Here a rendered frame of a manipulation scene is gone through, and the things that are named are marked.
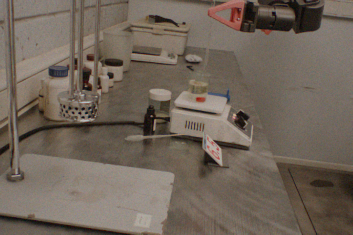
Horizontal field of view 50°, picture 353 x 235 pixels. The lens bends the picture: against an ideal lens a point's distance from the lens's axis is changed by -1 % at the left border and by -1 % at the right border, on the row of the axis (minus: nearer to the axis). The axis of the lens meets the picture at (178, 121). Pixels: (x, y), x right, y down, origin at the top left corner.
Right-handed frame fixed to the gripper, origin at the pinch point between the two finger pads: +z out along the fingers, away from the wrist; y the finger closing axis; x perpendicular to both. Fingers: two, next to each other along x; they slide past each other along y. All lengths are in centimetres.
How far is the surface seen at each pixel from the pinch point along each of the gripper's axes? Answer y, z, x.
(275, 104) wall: -129, -88, 62
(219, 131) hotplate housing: 7.6, -3.2, 26.5
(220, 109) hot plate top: 6.6, -3.2, 21.3
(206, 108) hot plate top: 5.5, 0.1, 21.4
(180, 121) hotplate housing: 3.9, 5.4, 25.5
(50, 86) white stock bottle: -6.0, 36.3, 21.0
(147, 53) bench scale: -88, 2, 27
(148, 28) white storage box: -113, -1, 18
